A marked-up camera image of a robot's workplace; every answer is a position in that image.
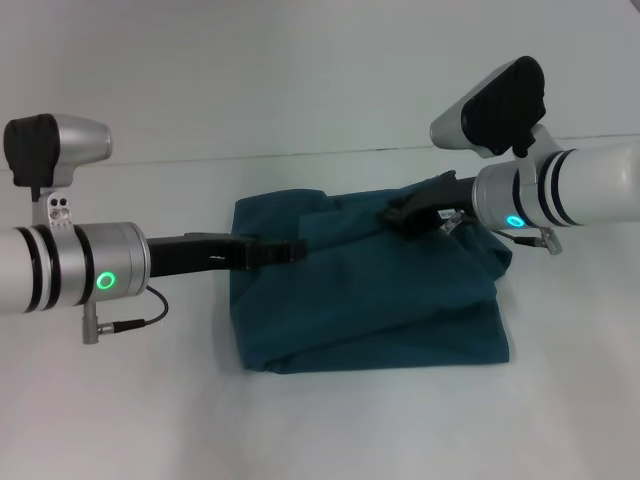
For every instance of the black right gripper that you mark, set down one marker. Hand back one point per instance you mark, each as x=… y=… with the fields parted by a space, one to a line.
x=445 y=200

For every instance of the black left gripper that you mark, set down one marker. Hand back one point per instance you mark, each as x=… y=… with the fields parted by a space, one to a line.
x=200 y=255

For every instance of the teal t-shirt with FREE print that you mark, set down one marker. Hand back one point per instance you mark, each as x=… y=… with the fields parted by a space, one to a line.
x=370 y=300

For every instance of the left robot arm silver white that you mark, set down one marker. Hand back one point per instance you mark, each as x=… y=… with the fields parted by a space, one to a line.
x=65 y=270

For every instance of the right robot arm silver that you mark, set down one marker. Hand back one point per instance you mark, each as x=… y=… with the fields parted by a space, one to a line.
x=565 y=190

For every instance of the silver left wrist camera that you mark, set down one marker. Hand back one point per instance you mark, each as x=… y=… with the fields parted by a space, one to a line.
x=50 y=145

